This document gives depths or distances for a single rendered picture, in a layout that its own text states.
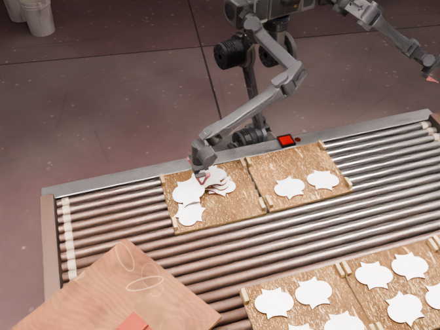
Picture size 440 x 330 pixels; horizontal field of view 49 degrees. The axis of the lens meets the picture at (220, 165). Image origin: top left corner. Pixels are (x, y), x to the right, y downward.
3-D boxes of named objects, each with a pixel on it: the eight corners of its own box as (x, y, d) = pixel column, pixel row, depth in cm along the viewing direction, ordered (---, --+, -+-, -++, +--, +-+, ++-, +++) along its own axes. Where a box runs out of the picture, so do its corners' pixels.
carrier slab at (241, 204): (159, 178, 227) (159, 176, 226) (241, 162, 235) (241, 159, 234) (175, 236, 203) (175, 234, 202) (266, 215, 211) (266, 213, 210)
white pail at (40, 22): (27, 39, 494) (17, 5, 468) (29, 25, 515) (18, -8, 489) (57, 36, 499) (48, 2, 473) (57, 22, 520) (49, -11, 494)
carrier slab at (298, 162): (243, 160, 236) (243, 158, 235) (319, 143, 245) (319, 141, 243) (270, 213, 212) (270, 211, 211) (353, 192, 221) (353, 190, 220)
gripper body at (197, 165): (194, 173, 206) (194, 161, 201) (188, 158, 213) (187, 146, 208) (209, 170, 208) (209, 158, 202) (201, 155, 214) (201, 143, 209)
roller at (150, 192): (58, 212, 218) (55, 205, 215) (430, 131, 258) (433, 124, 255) (59, 220, 215) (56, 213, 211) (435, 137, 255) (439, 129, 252)
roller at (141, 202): (59, 220, 215) (57, 213, 211) (435, 137, 255) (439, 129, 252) (60, 228, 211) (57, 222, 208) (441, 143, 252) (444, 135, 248)
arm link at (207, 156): (217, 137, 208) (208, 126, 201) (230, 152, 201) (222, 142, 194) (196, 154, 208) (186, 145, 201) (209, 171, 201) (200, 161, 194)
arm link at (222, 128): (291, 84, 206) (283, 69, 197) (297, 93, 202) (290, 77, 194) (208, 141, 209) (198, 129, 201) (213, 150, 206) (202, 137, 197)
